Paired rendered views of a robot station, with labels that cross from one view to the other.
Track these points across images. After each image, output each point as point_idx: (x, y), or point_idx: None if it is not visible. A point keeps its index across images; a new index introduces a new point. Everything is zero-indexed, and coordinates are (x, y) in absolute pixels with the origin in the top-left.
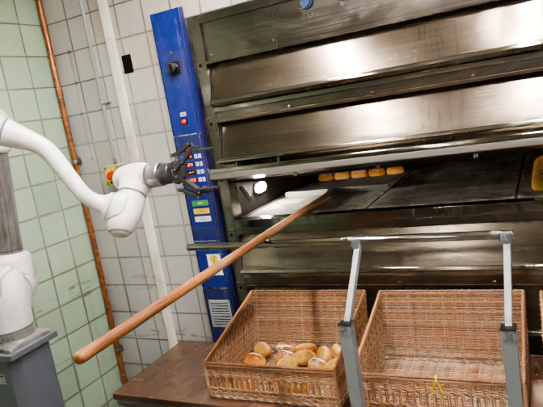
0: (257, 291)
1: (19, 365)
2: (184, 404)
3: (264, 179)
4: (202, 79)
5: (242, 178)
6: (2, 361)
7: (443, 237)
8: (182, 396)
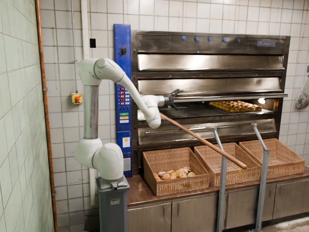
0: (145, 152)
1: (126, 192)
2: (148, 201)
3: None
4: (134, 58)
5: None
6: (122, 191)
7: (240, 125)
8: (144, 200)
